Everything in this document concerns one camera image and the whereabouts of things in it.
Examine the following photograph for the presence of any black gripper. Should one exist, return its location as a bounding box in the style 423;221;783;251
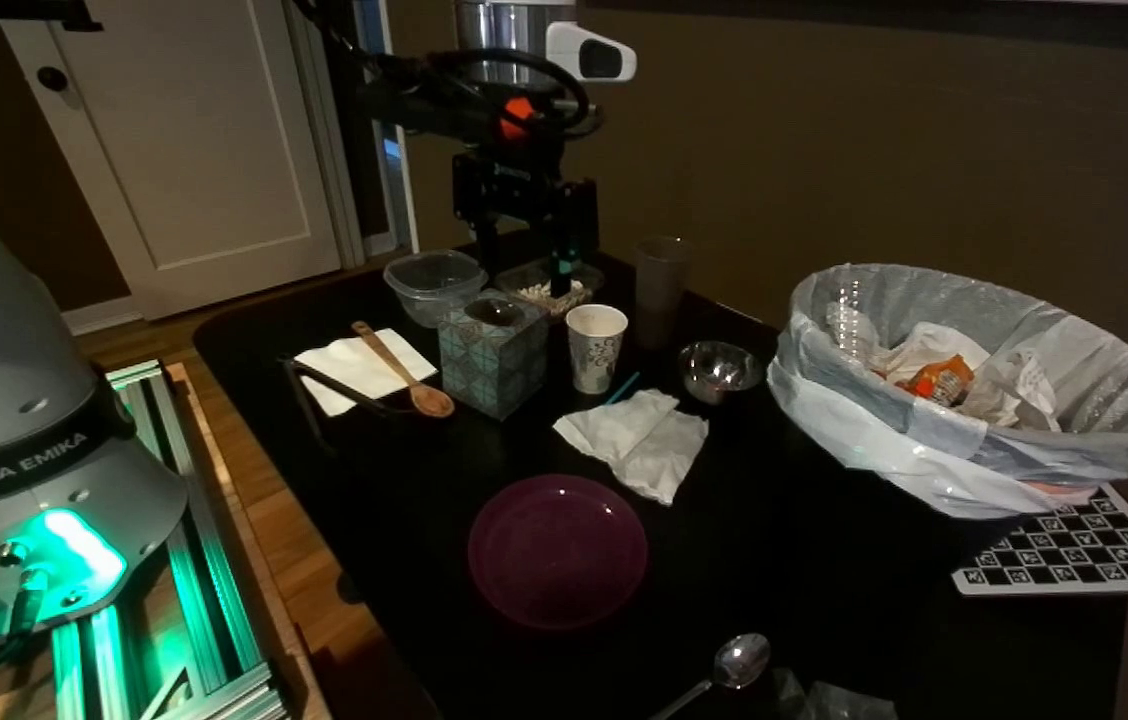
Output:
449;144;604;287

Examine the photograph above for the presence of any white paper coffee cup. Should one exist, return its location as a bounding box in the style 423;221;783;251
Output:
564;299;631;402

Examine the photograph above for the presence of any small dish with white bits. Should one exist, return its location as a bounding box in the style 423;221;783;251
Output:
497;258;609;320

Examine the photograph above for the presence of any grey ceramic bowl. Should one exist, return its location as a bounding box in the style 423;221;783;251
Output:
379;249;490;332

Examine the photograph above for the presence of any patterned tissue box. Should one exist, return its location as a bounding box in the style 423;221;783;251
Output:
434;294;557;424

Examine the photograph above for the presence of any wooden spoon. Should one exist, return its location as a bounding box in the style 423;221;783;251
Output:
348;315;459;424

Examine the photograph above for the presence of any crumpled white napkin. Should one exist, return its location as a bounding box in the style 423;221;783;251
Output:
546;390;716;507

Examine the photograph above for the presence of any small metal bowl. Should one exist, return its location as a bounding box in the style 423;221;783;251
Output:
675;338;763;408

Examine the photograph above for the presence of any flat white paper napkin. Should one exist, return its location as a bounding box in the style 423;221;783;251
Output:
290;323;441;419

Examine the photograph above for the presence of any thin black stick utensil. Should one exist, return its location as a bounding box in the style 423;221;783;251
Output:
294;363;384;412

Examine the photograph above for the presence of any purple round plate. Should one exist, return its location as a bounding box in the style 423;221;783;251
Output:
464;472;653;638

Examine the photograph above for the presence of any white trash bag liner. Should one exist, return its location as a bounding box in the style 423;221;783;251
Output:
763;261;1128;523

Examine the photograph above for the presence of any white panel door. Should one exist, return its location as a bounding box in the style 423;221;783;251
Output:
0;0;367;320

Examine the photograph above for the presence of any crumpled paper trash with orange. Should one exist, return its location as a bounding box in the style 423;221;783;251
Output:
866;320;1064;434

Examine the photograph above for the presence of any metal spoon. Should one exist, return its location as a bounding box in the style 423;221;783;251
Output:
647;628;775;720

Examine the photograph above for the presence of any clear plastic wrapper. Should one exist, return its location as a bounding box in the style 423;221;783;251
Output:
775;674;899;720

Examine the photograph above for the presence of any black white checkerboard card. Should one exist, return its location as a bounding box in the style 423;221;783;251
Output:
948;480;1128;599

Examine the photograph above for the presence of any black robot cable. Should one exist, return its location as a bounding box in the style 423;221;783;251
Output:
418;45;597;140

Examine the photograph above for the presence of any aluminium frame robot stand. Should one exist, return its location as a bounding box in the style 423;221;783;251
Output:
0;358;290;720

